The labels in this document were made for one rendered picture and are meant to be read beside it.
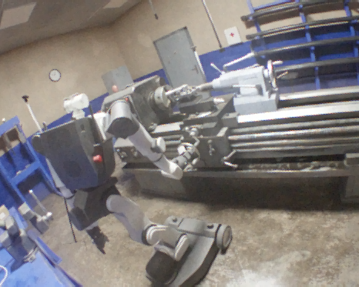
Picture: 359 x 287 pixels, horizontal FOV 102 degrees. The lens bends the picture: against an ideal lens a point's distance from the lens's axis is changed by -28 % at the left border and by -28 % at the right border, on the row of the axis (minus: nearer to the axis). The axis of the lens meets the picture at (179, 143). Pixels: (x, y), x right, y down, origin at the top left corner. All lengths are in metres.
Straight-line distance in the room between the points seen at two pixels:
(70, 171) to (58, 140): 0.14
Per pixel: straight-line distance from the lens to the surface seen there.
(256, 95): 1.59
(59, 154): 0.86
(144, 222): 1.20
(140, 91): 2.08
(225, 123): 1.60
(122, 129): 0.83
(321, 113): 1.49
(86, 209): 0.95
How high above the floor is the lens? 1.41
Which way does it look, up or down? 22 degrees down
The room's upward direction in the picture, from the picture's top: 22 degrees counter-clockwise
